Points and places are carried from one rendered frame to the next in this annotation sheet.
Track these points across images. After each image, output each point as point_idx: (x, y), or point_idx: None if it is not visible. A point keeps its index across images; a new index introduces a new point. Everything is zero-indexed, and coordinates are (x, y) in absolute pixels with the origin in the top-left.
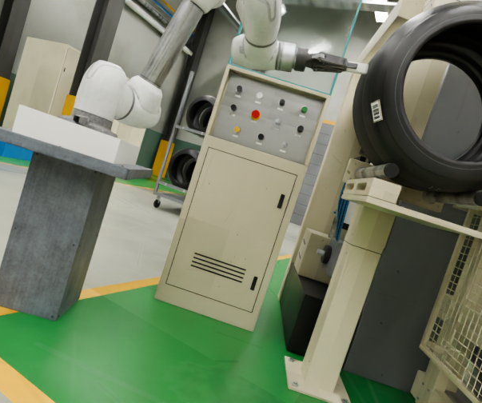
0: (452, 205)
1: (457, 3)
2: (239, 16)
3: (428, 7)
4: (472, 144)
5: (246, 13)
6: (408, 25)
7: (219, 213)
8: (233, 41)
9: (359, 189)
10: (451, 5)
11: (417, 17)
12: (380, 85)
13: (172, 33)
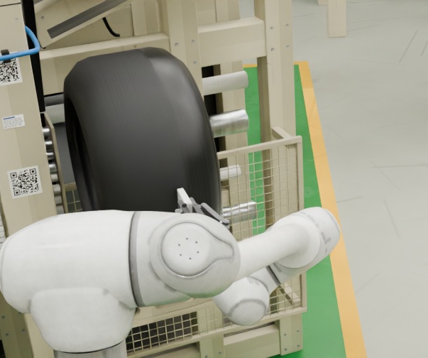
0: (5, 229)
1: (187, 77)
2: (301, 269)
3: (3, 19)
4: (72, 165)
5: (320, 261)
6: (203, 128)
7: None
8: (267, 302)
9: (155, 306)
10: (191, 84)
11: (199, 115)
12: (218, 204)
13: None
